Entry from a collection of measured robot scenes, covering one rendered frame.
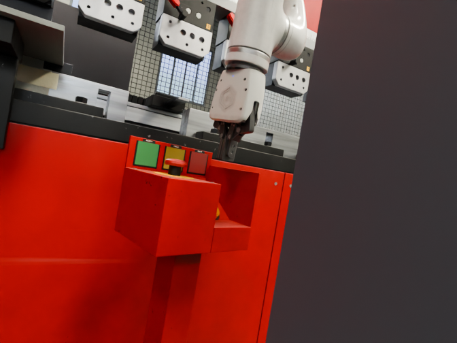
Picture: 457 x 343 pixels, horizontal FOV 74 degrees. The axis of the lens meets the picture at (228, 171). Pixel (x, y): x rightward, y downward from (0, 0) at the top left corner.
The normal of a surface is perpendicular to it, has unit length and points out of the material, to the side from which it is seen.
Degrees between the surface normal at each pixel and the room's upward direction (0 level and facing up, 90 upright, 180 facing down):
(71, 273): 90
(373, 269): 90
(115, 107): 90
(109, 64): 90
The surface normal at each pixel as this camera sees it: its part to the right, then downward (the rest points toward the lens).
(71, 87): 0.48, 0.08
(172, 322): 0.66, 0.11
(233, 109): -0.70, -0.12
